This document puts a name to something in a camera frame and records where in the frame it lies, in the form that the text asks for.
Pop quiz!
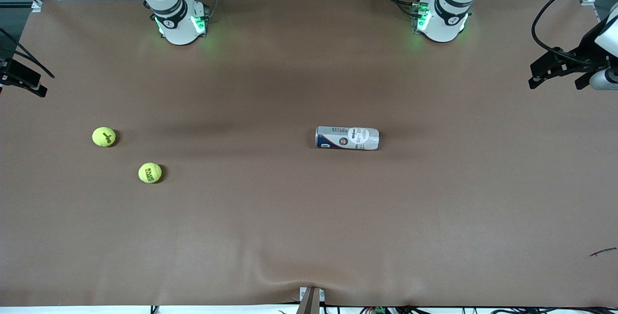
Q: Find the yellow tennis ball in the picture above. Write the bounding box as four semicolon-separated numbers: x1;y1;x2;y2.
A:
92;127;117;148
138;162;163;184

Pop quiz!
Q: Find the Wilson tennis ball can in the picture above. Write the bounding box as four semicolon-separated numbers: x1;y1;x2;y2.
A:
315;126;380;151

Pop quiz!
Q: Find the brown table mat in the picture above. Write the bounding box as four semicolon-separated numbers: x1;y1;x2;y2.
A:
0;0;618;308

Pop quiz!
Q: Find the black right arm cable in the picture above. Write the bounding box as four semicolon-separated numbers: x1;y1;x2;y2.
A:
0;27;55;79

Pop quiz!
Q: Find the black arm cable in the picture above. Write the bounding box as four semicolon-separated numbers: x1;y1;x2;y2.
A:
0;27;55;79
531;0;618;68

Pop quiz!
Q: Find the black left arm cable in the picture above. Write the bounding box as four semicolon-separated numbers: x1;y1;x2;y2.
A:
531;0;618;68

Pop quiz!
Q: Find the camera mount post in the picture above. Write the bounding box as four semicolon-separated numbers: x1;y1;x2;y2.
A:
297;286;325;314

